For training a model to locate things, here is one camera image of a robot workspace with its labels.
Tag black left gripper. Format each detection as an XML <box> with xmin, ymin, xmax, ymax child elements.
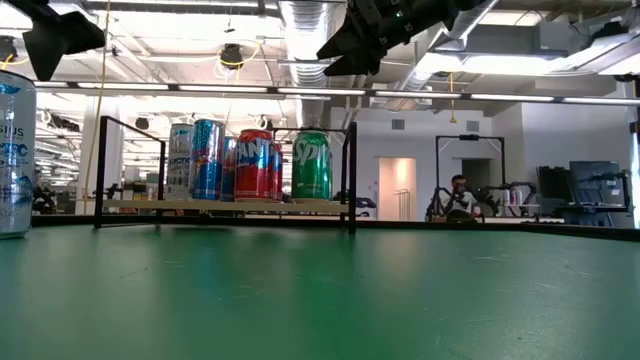
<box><xmin>5</xmin><ymin>0</ymin><xmax>107</xmax><ymax>82</ymax></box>

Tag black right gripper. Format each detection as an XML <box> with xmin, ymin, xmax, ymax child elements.
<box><xmin>316</xmin><ymin>0</ymin><xmax>459</xmax><ymax>76</ymax></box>

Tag green Sprite can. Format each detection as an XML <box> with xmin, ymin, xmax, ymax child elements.
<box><xmin>291</xmin><ymin>129</ymin><xmax>334</xmax><ymax>203</ymax></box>

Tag white Celsius can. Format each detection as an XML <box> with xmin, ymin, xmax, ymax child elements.
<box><xmin>165</xmin><ymin>123</ymin><xmax>194</xmax><ymax>202</ymax></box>
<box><xmin>0</xmin><ymin>69</ymin><xmax>38</xmax><ymax>240</ymax></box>

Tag black ceiling-hung device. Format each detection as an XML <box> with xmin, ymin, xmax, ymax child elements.
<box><xmin>218</xmin><ymin>43</ymin><xmax>245</xmax><ymax>71</ymax></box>

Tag long ceiling light strip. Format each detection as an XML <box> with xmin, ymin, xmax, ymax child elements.
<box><xmin>32</xmin><ymin>79</ymin><xmax>640</xmax><ymax>107</ymax></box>

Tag bright doorway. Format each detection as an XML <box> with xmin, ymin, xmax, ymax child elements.
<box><xmin>378</xmin><ymin>157</ymin><xmax>418</xmax><ymax>222</ymax></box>

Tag person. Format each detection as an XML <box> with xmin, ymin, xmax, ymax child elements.
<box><xmin>439</xmin><ymin>174</ymin><xmax>482</xmax><ymax>223</ymax></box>

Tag green table mat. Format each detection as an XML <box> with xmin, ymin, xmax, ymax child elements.
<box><xmin>0</xmin><ymin>223</ymin><xmax>640</xmax><ymax>360</ymax></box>

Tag dark desk monitor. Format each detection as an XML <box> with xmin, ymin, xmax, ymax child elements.
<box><xmin>568</xmin><ymin>160</ymin><xmax>622</xmax><ymax>206</ymax></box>

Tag wide silver ceiling duct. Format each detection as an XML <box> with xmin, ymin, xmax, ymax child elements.
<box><xmin>277</xmin><ymin>0</ymin><xmax>336</xmax><ymax>131</ymax></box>

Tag yellow cable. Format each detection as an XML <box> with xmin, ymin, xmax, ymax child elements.
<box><xmin>82</xmin><ymin>0</ymin><xmax>111</xmax><ymax>215</ymax></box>

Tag black metal stand frame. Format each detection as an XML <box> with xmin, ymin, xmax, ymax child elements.
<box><xmin>434</xmin><ymin>133</ymin><xmax>506</xmax><ymax>221</ymax></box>

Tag wooden shelf black metal frame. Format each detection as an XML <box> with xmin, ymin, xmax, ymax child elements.
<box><xmin>93</xmin><ymin>115</ymin><xmax>358</xmax><ymax>235</ymax></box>

